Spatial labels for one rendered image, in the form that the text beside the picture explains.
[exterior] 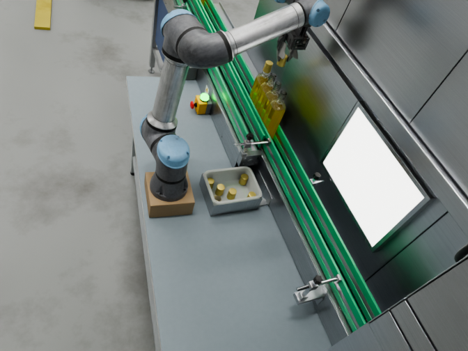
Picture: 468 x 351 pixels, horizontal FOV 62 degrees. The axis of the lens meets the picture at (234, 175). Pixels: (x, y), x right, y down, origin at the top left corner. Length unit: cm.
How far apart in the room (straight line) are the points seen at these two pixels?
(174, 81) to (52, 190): 145
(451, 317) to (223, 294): 84
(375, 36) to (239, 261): 94
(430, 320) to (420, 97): 68
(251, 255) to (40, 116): 197
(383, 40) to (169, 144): 80
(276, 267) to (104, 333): 100
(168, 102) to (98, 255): 120
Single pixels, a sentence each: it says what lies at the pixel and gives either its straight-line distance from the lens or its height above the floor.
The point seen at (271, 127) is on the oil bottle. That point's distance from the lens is 173.
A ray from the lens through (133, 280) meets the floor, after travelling 227.
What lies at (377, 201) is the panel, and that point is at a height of 114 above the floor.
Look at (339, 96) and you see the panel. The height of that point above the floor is 126.
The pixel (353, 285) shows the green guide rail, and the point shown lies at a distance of 149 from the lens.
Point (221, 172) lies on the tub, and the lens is 166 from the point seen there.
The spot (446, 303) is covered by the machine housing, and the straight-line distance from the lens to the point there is 85.
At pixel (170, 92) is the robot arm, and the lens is 137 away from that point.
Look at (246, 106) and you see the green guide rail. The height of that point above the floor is 94.
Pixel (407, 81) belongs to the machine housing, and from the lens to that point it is 134.
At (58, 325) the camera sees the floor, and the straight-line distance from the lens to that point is 221.
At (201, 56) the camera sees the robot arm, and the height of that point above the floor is 143.
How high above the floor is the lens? 208
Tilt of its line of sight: 49 degrees down
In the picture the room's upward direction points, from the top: 21 degrees clockwise
